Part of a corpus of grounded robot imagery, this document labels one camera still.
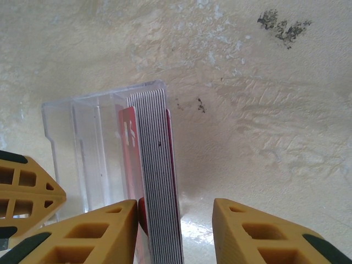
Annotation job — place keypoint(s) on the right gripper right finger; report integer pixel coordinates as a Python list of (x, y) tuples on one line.
[(261, 242)]

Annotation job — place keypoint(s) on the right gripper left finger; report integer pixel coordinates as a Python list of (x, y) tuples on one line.
[(82, 242)]

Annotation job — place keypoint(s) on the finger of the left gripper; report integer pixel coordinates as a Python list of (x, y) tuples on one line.
[(27, 220), (27, 176)]

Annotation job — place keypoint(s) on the red VIP card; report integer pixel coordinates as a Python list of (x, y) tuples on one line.
[(130, 165)]

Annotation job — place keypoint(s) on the red card stack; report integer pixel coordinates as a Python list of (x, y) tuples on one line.
[(156, 165)]

